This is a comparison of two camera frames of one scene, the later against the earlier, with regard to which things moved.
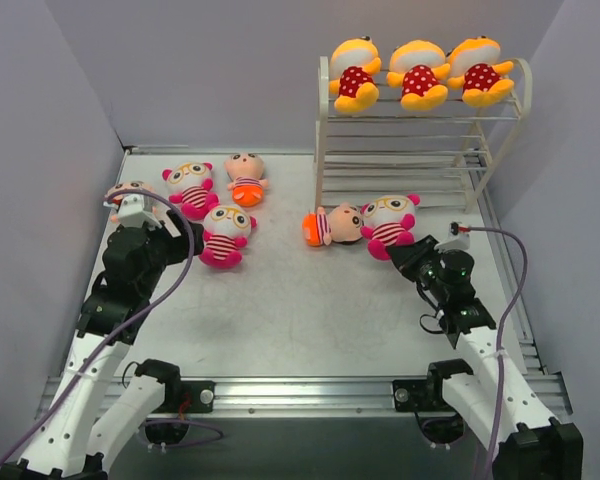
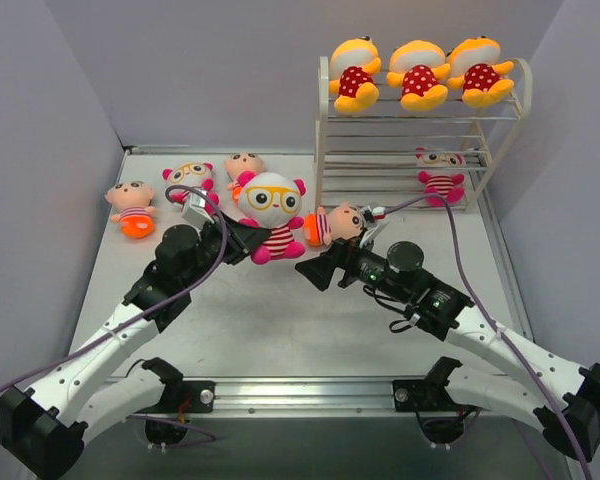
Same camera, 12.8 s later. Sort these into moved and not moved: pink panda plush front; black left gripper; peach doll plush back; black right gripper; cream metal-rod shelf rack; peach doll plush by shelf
Moved: black right gripper; pink panda plush front; black left gripper
Not moved: peach doll plush by shelf; cream metal-rod shelf rack; peach doll plush back
